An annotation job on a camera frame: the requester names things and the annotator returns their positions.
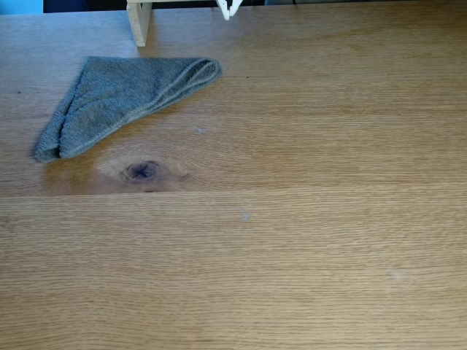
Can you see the light wooden stand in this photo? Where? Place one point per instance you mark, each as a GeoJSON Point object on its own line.
{"type": "Point", "coordinates": [139, 22]}

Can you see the light blue background object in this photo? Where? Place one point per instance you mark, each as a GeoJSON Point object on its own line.
{"type": "Point", "coordinates": [20, 5]}

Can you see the grey terry cloth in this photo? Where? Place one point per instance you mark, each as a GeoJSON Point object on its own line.
{"type": "Point", "coordinates": [116, 95]}

